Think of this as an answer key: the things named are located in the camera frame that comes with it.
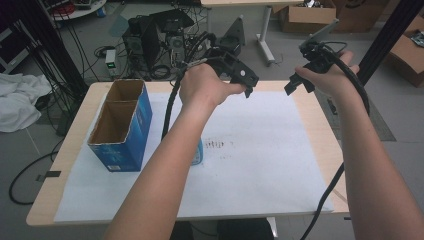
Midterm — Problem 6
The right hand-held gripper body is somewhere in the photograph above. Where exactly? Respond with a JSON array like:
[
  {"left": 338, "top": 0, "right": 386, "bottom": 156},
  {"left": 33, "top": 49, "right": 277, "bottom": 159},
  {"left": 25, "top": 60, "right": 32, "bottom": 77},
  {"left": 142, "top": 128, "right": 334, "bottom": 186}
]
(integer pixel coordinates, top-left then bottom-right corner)
[{"left": 298, "top": 18, "right": 340, "bottom": 75}]

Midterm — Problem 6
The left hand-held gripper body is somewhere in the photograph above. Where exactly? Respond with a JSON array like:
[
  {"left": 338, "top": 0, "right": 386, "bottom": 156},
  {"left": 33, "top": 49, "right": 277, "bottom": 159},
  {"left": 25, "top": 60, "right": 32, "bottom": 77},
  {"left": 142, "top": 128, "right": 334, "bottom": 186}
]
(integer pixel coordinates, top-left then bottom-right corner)
[{"left": 199, "top": 49, "right": 260, "bottom": 89}]

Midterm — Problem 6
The person's right hand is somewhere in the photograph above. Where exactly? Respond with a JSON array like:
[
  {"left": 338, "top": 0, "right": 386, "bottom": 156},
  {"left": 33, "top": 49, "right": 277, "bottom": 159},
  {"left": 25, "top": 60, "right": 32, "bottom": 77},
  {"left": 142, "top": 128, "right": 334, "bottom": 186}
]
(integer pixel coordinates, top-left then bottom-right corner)
[{"left": 294, "top": 49, "right": 361, "bottom": 99}]

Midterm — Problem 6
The person's left hand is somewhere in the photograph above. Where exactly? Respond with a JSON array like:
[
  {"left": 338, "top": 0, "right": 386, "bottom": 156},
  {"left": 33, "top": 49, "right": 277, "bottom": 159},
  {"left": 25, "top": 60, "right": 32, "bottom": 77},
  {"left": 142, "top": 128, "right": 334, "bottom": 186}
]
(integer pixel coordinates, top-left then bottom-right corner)
[{"left": 178, "top": 62, "right": 248, "bottom": 109}]

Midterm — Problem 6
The open cardboard box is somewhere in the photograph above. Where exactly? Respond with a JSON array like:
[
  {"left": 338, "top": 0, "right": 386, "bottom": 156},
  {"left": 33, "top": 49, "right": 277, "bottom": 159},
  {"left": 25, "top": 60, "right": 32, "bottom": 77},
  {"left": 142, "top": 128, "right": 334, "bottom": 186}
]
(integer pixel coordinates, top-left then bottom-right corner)
[{"left": 278, "top": 0, "right": 338, "bottom": 35}]

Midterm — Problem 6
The white desk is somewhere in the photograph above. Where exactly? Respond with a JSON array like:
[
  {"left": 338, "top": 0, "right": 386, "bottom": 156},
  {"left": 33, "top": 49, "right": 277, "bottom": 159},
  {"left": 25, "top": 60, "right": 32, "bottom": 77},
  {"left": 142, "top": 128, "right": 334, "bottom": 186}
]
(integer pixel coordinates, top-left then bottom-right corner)
[{"left": 199, "top": 0, "right": 305, "bottom": 67}]

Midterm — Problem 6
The brown cardboard box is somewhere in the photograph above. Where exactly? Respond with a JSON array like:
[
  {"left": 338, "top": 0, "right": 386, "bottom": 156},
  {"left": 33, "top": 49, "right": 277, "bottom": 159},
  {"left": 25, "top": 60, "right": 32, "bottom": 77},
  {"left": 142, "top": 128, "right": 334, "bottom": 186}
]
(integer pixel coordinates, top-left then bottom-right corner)
[{"left": 333, "top": 0, "right": 392, "bottom": 34}]

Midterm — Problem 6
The white paper sheet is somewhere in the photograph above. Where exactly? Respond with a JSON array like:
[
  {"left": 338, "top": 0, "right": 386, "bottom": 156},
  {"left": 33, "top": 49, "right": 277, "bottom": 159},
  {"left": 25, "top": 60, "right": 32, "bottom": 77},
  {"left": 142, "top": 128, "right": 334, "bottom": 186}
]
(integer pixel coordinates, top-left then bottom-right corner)
[{"left": 53, "top": 91, "right": 335, "bottom": 224}]

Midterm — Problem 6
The black metal stand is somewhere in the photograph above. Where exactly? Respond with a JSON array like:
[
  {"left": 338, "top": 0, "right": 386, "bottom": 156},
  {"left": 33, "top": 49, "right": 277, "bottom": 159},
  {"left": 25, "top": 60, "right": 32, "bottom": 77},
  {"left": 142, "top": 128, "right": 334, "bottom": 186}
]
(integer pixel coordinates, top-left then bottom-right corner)
[{"left": 357, "top": 0, "right": 424, "bottom": 87}]

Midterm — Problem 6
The blue packet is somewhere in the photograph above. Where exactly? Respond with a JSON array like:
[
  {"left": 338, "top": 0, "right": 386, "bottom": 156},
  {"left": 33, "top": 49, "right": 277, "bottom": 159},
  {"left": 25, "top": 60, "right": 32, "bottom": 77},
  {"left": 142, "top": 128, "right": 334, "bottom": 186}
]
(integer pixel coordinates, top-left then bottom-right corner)
[{"left": 190, "top": 139, "right": 205, "bottom": 167}]

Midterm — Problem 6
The large cardboard box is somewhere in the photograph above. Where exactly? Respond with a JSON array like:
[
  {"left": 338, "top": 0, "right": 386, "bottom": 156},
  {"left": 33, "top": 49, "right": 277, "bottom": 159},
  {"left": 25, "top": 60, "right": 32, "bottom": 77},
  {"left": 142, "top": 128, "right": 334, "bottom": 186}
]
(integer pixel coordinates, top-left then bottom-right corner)
[{"left": 382, "top": 14, "right": 424, "bottom": 89}]

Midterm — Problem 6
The black computer tower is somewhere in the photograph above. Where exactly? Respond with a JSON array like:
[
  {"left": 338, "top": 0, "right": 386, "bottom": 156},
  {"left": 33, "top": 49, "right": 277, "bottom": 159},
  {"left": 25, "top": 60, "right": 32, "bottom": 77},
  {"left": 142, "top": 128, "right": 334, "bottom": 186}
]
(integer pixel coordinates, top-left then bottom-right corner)
[{"left": 121, "top": 15, "right": 162, "bottom": 73}]

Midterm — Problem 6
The white power supply box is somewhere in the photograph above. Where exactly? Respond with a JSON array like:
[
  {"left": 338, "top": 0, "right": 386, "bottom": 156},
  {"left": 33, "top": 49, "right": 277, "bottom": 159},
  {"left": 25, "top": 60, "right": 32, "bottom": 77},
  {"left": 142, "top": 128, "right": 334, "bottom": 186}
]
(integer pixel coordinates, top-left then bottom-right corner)
[{"left": 104, "top": 48, "right": 118, "bottom": 78}]

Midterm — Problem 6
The blue cardboard box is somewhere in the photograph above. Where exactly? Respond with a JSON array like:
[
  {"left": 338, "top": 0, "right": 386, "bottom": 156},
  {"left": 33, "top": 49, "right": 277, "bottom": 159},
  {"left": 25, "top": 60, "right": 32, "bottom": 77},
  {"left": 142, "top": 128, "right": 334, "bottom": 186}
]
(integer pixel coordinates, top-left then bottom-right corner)
[{"left": 86, "top": 78, "right": 154, "bottom": 173}]

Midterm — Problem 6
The person's dark clothing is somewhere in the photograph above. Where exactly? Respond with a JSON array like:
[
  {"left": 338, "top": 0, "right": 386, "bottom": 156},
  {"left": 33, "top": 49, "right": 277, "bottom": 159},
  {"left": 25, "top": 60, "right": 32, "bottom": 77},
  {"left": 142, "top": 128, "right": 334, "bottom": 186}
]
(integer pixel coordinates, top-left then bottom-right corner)
[{"left": 169, "top": 217, "right": 276, "bottom": 240}]

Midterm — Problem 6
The round white table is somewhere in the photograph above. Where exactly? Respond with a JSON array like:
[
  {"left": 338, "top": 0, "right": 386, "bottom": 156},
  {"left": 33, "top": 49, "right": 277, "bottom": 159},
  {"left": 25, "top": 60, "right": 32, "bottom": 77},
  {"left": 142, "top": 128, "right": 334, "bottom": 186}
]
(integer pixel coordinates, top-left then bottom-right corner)
[{"left": 49, "top": 0, "right": 108, "bottom": 22}]

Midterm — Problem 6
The black tape strip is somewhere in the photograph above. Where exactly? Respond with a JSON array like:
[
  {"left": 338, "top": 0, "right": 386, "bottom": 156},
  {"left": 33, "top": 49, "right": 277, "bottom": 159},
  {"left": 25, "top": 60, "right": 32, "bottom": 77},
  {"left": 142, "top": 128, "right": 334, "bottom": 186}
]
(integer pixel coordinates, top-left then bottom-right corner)
[{"left": 35, "top": 170, "right": 63, "bottom": 183}]

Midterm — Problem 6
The white cloth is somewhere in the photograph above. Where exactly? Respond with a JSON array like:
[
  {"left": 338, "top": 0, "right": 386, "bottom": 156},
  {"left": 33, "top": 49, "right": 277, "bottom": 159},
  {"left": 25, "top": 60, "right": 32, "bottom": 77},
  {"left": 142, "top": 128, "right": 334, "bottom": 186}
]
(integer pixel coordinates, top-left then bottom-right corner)
[{"left": 0, "top": 72, "right": 53, "bottom": 134}]

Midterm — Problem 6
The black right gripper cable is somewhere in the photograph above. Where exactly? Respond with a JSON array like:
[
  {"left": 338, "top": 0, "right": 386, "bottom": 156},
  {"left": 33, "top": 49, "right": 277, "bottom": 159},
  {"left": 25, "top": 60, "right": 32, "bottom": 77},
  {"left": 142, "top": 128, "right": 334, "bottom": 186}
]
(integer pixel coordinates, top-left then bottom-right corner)
[{"left": 299, "top": 40, "right": 372, "bottom": 240}]

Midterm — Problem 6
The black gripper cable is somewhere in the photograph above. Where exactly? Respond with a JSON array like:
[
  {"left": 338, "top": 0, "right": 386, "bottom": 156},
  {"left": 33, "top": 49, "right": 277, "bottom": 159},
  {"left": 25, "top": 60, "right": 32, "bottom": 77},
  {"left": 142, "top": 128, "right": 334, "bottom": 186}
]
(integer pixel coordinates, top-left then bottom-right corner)
[
  {"left": 160, "top": 31, "right": 218, "bottom": 142},
  {"left": 299, "top": 40, "right": 372, "bottom": 240}
]

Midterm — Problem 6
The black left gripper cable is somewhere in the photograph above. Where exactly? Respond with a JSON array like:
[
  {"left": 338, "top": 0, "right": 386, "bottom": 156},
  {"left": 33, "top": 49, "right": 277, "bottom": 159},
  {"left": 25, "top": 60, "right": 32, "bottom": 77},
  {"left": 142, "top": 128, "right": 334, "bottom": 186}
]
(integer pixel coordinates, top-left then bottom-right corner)
[{"left": 160, "top": 31, "right": 218, "bottom": 142}]

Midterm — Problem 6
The black stand with cables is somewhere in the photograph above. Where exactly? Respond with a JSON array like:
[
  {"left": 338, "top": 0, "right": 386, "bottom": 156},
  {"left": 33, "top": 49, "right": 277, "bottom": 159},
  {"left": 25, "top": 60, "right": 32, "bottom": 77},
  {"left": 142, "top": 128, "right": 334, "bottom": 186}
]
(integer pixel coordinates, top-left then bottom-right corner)
[{"left": 0, "top": 0, "right": 90, "bottom": 101}]

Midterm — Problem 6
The black floor cable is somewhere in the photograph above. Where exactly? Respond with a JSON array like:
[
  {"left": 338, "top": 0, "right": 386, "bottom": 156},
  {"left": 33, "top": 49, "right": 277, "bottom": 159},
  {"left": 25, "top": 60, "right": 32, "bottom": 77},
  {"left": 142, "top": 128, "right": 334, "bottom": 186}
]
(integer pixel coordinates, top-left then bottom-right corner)
[{"left": 8, "top": 138, "right": 65, "bottom": 206}]

